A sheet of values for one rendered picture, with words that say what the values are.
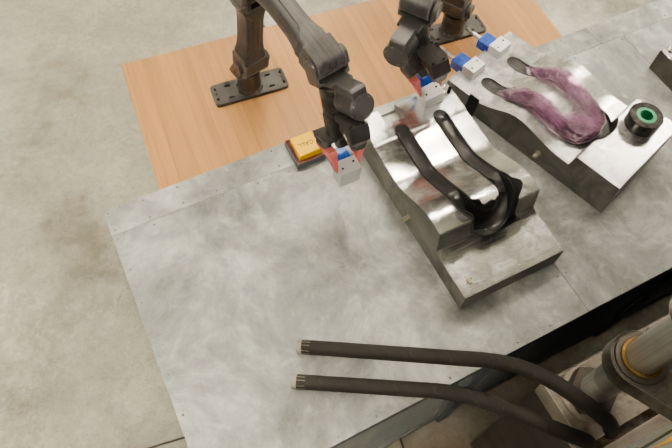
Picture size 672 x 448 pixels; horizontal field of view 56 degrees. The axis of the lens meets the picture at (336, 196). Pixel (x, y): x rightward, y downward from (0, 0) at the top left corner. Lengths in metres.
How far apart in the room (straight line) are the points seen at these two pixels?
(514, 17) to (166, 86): 1.01
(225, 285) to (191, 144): 0.40
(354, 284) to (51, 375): 1.23
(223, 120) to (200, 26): 1.42
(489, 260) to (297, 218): 0.45
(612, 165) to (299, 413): 0.89
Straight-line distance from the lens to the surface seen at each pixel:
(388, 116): 1.59
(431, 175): 1.48
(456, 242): 1.42
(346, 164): 1.38
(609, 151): 1.62
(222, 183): 1.56
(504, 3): 2.03
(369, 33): 1.87
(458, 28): 1.86
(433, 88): 1.56
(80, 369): 2.32
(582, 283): 1.55
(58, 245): 2.52
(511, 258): 1.45
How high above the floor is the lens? 2.11
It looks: 59 degrees down
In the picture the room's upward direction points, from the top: 4 degrees clockwise
